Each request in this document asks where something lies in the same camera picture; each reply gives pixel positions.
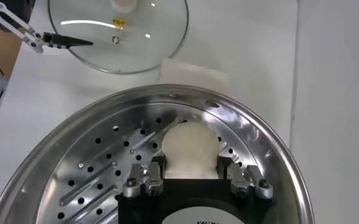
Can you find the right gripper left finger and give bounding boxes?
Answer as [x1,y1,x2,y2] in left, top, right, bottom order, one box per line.
[123,163,165,198]

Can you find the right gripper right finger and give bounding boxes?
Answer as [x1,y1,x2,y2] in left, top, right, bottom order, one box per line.
[227,163,274,200]

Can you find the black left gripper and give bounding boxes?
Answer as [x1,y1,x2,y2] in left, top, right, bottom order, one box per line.
[0,0,94,54]

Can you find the white steamed baozi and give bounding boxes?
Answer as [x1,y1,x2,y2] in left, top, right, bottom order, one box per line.
[161,121,221,180]

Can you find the stainless steel steamer basket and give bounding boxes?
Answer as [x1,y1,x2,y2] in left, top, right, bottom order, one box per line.
[0,59,316,224]

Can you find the glass lid with white handle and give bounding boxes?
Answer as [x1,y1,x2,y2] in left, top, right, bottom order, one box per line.
[47,0,190,75]

